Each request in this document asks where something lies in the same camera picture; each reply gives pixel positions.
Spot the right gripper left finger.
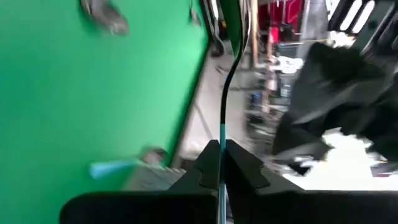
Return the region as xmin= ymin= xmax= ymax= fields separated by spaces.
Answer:
xmin=58 ymin=139 xmax=221 ymax=224

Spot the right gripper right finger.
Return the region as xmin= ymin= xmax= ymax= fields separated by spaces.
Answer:
xmin=226 ymin=139 xmax=398 ymax=224

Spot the grey plastic cutlery basket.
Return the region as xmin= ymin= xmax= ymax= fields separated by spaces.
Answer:
xmin=123 ymin=164 xmax=189 ymax=191

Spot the green table mat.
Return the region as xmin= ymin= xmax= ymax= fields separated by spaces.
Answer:
xmin=0 ymin=0 xmax=210 ymax=200

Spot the red background equipment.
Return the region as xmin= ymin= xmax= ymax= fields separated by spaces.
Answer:
xmin=257 ymin=0 xmax=305 ymax=44

